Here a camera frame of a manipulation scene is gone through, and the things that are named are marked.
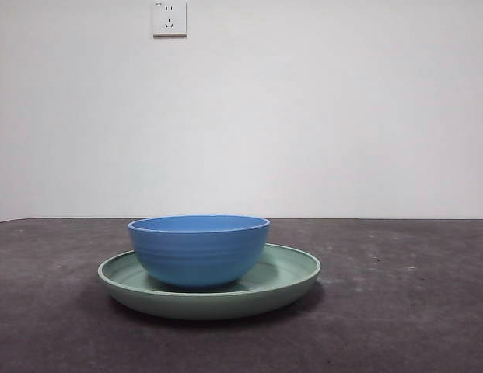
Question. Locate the pale green plate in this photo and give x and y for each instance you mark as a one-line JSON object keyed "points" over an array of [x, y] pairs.
{"points": [[210, 305]]}

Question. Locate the blue ribbed bowl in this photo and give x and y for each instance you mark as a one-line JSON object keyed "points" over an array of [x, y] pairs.
{"points": [[198, 256]]}

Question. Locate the white wall socket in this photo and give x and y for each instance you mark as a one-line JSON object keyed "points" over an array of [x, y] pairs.
{"points": [[170, 19]]}

